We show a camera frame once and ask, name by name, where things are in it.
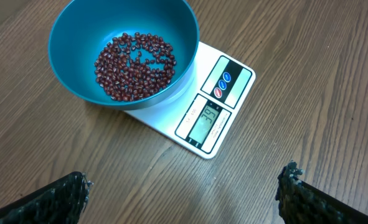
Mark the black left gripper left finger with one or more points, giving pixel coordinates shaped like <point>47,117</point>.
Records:
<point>60,202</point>

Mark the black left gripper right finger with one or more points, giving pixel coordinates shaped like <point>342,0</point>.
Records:
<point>301,203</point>

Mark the white digital kitchen scale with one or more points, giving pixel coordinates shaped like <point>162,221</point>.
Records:
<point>199,114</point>

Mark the red beans in bowl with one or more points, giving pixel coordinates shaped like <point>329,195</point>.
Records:
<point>135,67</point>

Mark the blue metal bowl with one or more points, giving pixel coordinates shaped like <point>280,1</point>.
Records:
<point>84,28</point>

